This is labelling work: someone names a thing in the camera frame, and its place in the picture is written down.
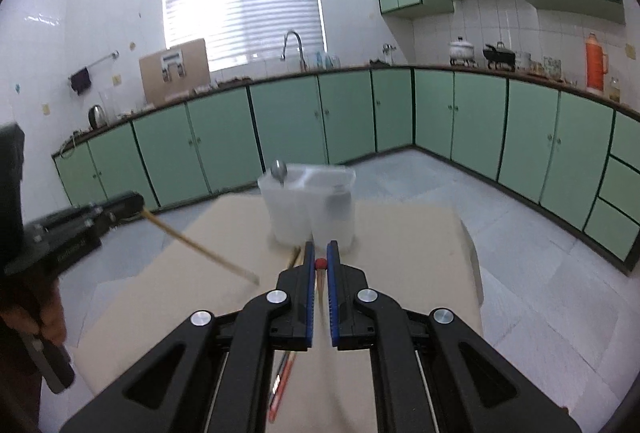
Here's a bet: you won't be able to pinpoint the metal spoon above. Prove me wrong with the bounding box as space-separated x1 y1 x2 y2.
270 159 288 186

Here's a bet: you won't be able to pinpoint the cardboard box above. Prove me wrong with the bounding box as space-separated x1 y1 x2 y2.
139 38 210 107

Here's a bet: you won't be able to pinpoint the white cooking pot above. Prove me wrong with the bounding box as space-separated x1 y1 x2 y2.
449 36 475 67

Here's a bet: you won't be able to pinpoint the black chopstick gold band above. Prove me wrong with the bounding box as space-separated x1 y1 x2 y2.
286 247 303 269

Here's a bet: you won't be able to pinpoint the dark towel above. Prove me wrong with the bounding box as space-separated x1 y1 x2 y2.
70 68 92 96

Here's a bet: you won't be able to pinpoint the glass jar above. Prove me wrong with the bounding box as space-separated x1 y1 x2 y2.
608 78 620 104

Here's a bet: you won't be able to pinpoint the person's left hand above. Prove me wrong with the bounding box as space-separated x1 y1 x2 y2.
1 279 67 346

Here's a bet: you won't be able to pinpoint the orange thermos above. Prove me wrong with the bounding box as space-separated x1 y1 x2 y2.
585 33 608 95

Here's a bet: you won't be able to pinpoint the white utensil holder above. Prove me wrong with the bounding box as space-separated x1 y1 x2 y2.
258 164 356 250

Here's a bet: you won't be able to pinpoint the black wok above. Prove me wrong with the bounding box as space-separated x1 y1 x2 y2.
483 42 515 72

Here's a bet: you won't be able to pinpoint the kitchen faucet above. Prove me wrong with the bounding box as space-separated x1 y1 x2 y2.
278 30 309 73

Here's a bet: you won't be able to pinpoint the electric kettle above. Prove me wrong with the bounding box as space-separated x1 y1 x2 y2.
88 104 108 130

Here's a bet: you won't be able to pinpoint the green lower cabinets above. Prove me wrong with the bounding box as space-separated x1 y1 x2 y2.
53 67 639 271

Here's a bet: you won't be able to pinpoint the plain bamboo chopstick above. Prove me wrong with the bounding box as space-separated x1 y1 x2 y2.
141 208 259 286

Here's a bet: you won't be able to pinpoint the red orange patterned chopstick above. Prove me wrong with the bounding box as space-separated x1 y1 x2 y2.
267 352 296 423

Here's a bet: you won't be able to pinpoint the towel rail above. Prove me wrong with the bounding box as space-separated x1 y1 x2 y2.
68 50 120 81

